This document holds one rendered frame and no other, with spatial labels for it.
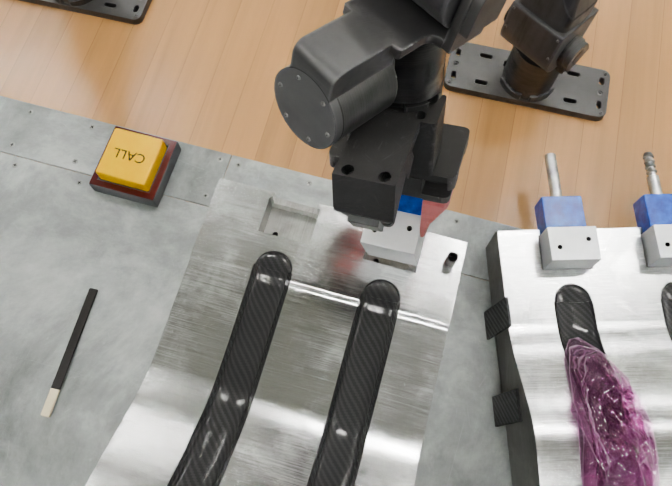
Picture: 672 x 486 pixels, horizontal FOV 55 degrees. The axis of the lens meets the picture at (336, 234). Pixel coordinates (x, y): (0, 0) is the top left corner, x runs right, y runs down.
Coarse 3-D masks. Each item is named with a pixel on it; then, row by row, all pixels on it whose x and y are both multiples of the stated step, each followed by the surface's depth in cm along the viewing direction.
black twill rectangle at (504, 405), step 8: (512, 392) 62; (496, 400) 66; (504, 400) 64; (512, 400) 62; (496, 408) 66; (504, 408) 63; (512, 408) 61; (520, 408) 60; (496, 416) 66; (504, 416) 63; (512, 416) 61; (520, 416) 60; (496, 424) 65; (504, 424) 63
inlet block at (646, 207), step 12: (648, 156) 70; (648, 168) 70; (648, 180) 70; (660, 192) 69; (636, 204) 69; (648, 204) 67; (660, 204) 67; (636, 216) 69; (648, 216) 67; (660, 216) 67; (648, 228) 67; (660, 228) 65; (648, 240) 66; (660, 240) 64; (648, 252) 66; (660, 252) 64; (648, 264) 66; (660, 264) 66
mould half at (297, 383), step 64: (256, 192) 65; (192, 256) 63; (256, 256) 63; (320, 256) 63; (192, 320) 61; (320, 320) 61; (448, 320) 61; (192, 384) 59; (320, 384) 59; (384, 384) 59; (128, 448) 54; (256, 448) 56; (384, 448) 57
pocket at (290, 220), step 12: (276, 204) 67; (288, 204) 67; (300, 204) 67; (264, 216) 65; (276, 216) 67; (288, 216) 67; (300, 216) 67; (312, 216) 67; (264, 228) 67; (276, 228) 67; (288, 228) 67; (300, 228) 67; (312, 228) 67; (300, 240) 66
